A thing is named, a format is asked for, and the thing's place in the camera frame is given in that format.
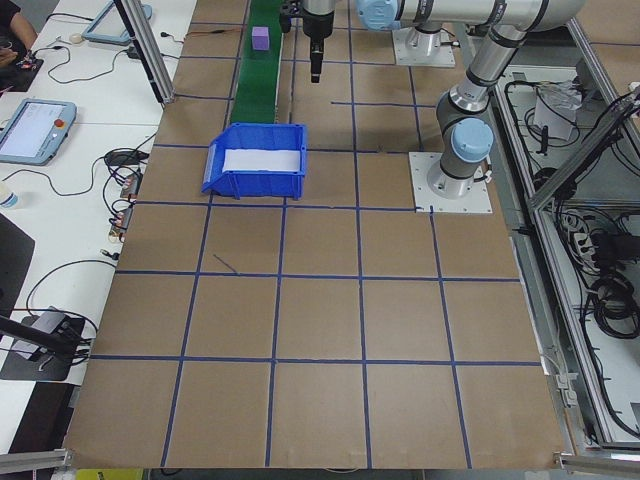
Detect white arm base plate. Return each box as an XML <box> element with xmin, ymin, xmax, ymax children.
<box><xmin>393</xmin><ymin>29</ymin><xmax>457</xmax><ymax>68</ymax></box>
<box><xmin>408</xmin><ymin>151</ymin><xmax>494</xmax><ymax>215</ymax></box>

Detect white crumpled bag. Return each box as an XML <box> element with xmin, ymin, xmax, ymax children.
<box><xmin>533</xmin><ymin>82</ymin><xmax>584</xmax><ymax>141</ymax></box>

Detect seated person dark clothes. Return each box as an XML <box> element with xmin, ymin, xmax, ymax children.
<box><xmin>0</xmin><ymin>0</ymin><xmax>39</xmax><ymax>69</ymax></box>

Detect grey teach pendant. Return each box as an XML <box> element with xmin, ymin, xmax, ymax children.
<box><xmin>81</xmin><ymin>0</ymin><xmax>154</xmax><ymax>47</ymax></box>
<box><xmin>0</xmin><ymin>98</ymin><xmax>78</xmax><ymax>166</ymax></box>

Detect red black conveyor wire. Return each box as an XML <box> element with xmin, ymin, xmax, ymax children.
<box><xmin>187</xmin><ymin>27</ymin><xmax>246</xmax><ymax>40</ymax></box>

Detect black coiled cable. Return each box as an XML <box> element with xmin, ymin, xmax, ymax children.
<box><xmin>584</xmin><ymin>277</ymin><xmax>640</xmax><ymax>341</ymax></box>

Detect small circuit boards with wires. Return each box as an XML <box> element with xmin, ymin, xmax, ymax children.
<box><xmin>108</xmin><ymin>169</ymin><xmax>144</xmax><ymax>244</ymax></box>

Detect aluminium profile post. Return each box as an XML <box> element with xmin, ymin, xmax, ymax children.
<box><xmin>113</xmin><ymin>0</ymin><xmax>175</xmax><ymax>105</ymax></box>

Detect white desk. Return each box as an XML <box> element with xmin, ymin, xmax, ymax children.
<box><xmin>0</xmin><ymin>0</ymin><xmax>199</xmax><ymax>451</ymax></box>

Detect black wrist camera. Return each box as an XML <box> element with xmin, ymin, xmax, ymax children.
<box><xmin>280</xmin><ymin>0</ymin><xmax>301</xmax><ymax>34</ymax></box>

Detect white power strip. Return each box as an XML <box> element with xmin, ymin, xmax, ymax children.
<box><xmin>559</xmin><ymin>212</ymin><xmax>601</xmax><ymax>261</ymax></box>

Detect black camera stand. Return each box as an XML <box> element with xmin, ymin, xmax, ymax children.
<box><xmin>0</xmin><ymin>307</ymin><xmax>94</xmax><ymax>384</ymax></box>

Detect V-shaped aluminium bar frame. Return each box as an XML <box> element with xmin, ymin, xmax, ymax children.
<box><xmin>492</xmin><ymin>19</ymin><xmax>640</xmax><ymax>471</ymax></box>

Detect green conveyor belt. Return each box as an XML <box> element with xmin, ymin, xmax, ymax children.
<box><xmin>228</xmin><ymin>0</ymin><xmax>286</xmax><ymax>126</ymax></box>

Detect blue plastic storage bin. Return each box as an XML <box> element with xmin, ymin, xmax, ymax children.
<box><xmin>200</xmin><ymin>122</ymin><xmax>309</xmax><ymax>201</ymax></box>

